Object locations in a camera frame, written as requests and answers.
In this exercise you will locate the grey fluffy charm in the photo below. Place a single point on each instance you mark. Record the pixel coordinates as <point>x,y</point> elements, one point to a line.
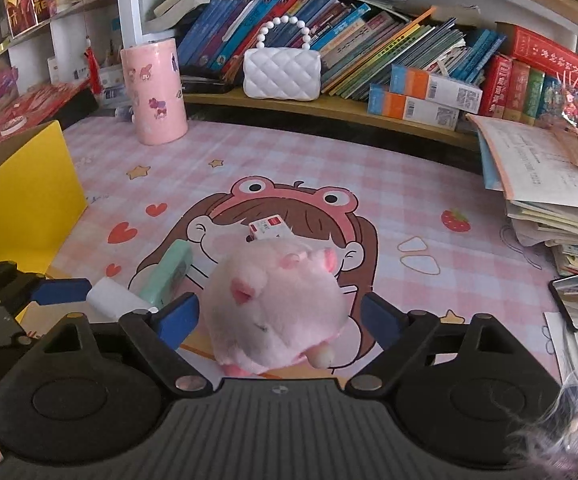
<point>559,425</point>

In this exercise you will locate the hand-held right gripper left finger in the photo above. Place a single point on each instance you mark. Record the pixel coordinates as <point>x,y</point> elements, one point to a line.
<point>176,321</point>

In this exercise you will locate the white and wood bookshelf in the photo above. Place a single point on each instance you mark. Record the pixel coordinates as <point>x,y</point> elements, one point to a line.
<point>319,110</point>

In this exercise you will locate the red tassel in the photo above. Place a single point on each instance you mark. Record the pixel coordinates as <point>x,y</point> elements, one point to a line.
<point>94,67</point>

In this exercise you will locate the pale pink plush toy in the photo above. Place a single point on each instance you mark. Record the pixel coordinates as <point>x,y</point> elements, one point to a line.
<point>269,320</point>

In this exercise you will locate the thick blue book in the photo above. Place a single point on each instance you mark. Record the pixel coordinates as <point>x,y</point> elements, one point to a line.
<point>549,95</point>

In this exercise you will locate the small black phone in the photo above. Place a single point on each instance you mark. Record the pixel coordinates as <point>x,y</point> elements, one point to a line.
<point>576,302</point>

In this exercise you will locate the white eraser red label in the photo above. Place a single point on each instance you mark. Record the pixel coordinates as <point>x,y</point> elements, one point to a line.
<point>269,227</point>

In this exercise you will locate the thick red book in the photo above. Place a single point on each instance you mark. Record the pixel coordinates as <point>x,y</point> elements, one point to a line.
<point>516,92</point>
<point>494,87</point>

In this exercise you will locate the thick green book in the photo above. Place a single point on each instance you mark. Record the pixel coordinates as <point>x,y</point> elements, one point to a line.
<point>533,97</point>

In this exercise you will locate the white charger block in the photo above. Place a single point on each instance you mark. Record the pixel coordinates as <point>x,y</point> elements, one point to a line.
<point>114,297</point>

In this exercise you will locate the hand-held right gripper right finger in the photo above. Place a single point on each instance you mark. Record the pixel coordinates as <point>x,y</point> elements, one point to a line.
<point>383,321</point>

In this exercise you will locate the pink cartoon cylinder container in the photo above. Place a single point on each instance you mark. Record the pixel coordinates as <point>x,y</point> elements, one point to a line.
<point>155,95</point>

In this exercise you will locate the pink printed desk mat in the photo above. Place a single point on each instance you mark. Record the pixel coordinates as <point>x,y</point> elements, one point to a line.
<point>419,175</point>

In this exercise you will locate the mint green case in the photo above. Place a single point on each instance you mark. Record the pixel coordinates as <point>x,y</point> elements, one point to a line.
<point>169,270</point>

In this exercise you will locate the yellow cardboard box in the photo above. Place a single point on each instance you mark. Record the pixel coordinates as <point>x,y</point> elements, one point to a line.
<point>24,220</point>

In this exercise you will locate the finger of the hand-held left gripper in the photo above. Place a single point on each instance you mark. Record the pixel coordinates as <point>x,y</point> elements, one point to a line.
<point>64,291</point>

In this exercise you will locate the stack of papers and workbooks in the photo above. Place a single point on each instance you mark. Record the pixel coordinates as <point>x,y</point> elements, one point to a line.
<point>544,185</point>

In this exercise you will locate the red paper decorations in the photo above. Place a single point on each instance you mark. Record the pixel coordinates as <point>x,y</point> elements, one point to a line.
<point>29,107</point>

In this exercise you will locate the row of colourful books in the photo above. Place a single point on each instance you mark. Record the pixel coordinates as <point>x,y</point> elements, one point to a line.
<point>359,45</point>

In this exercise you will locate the white pen boxes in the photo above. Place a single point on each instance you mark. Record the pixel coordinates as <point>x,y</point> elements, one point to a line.
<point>111,85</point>

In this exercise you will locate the black flat case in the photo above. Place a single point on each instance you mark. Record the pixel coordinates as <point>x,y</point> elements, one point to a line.
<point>206,85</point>

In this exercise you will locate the large red dictionary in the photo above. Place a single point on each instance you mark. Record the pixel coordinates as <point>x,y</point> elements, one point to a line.
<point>549,55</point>

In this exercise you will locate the white side shelf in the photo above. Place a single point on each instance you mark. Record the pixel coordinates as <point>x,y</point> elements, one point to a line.
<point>34,55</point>

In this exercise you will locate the orange and blue carton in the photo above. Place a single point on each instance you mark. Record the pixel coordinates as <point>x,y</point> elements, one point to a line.
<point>434,87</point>
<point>409,107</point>

